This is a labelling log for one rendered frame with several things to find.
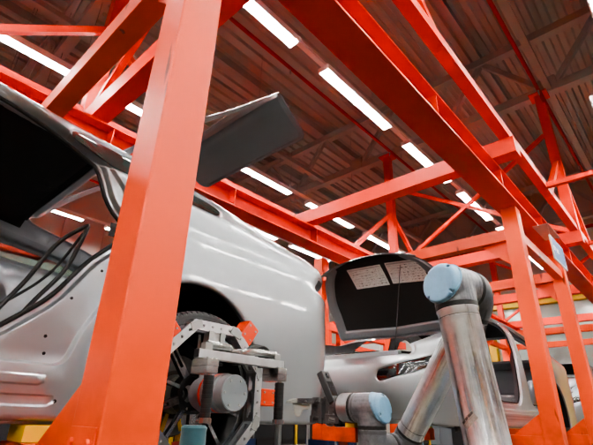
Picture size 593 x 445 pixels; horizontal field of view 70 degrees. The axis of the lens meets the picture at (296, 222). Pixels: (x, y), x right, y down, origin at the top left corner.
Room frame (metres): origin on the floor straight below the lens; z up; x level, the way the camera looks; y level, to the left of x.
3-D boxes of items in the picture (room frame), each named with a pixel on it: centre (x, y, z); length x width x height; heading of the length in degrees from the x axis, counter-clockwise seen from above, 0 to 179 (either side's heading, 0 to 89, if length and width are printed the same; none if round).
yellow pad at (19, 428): (1.56, 0.82, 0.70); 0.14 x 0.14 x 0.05; 47
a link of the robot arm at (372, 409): (1.49, -0.25, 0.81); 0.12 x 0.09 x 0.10; 47
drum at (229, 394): (1.76, 0.28, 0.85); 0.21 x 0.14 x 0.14; 47
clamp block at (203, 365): (1.54, 0.30, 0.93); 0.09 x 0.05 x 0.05; 47
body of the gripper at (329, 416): (1.61, -0.13, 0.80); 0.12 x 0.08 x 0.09; 47
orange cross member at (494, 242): (5.23, -1.40, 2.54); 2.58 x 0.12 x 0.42; 47
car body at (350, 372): (6.02, -2.14, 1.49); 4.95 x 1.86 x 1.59; 137
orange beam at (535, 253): (5.00, -3.06, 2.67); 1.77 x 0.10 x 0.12; 137
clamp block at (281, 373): (1.79, 0.07, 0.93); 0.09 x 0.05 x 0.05; 47
